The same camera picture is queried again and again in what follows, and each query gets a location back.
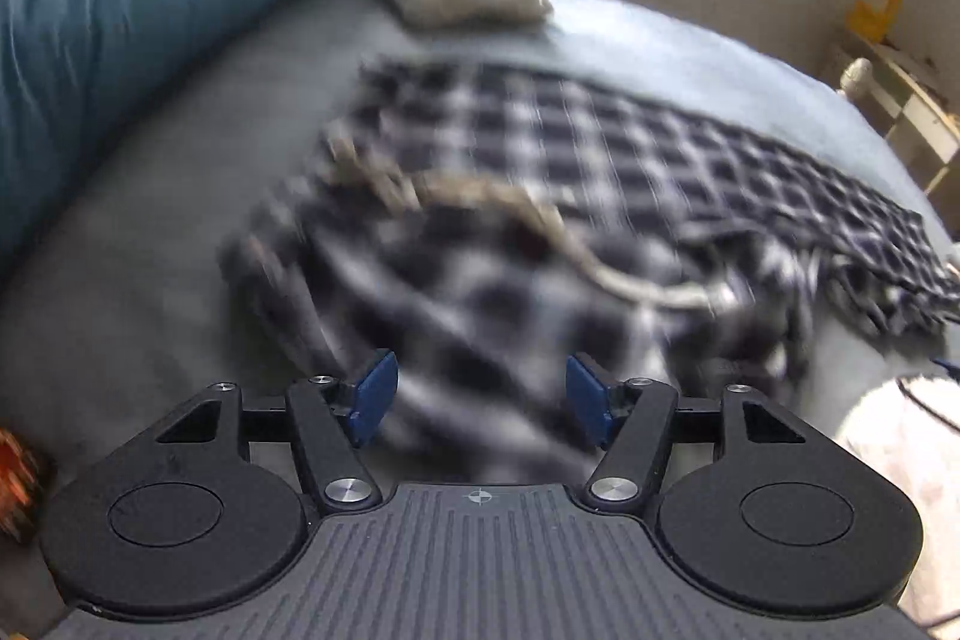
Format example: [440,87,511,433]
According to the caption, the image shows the grey bed blanket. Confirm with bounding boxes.
[2,0,958,482]

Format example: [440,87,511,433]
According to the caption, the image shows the white pinecone ornament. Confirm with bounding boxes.
[836,57,874,104]

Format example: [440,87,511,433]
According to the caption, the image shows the yellow box on desk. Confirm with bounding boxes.
[846,0,903,44]

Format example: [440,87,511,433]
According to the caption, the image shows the black white plaid pants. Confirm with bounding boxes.
[220,60,958,482]

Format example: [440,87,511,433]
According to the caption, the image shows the wooden bed frame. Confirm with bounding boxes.
[0,429,55,546]

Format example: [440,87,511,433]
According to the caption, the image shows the light wooden desk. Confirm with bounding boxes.
[820,29,958,234]

